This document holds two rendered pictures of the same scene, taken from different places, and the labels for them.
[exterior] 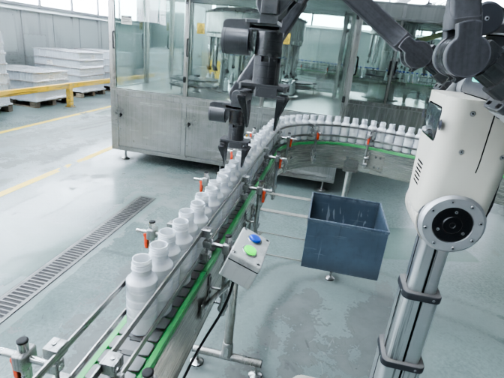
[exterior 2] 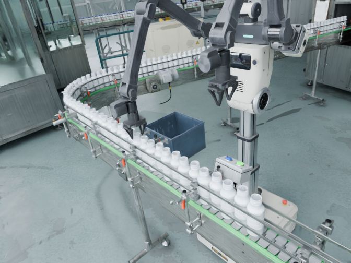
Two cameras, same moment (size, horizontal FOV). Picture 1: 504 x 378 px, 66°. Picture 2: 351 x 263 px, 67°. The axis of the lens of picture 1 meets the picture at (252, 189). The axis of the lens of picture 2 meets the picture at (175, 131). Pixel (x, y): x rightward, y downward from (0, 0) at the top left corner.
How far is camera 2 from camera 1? 0.96 m
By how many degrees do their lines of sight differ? 44
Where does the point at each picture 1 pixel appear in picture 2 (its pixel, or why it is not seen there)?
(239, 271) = (245, 175)
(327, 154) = (94, 101)
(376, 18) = (184, 16)
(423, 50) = (209, 27)
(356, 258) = (196, 143)
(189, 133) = not seen: outside the picture
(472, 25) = (288, 20)
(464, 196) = (264, 87)
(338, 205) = (158, 124)
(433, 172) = (255, 83)
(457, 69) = (285, 39)
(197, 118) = not seen: outside the picture
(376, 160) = not seen: hidden behind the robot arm
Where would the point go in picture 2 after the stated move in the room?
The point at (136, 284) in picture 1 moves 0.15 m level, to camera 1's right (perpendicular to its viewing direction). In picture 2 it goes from (262, 210) to (279, 184)
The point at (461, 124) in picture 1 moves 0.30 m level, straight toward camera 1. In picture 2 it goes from (262, 58) to (311, 71)
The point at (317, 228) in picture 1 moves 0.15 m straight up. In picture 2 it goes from (176, 141) to (174, 121)
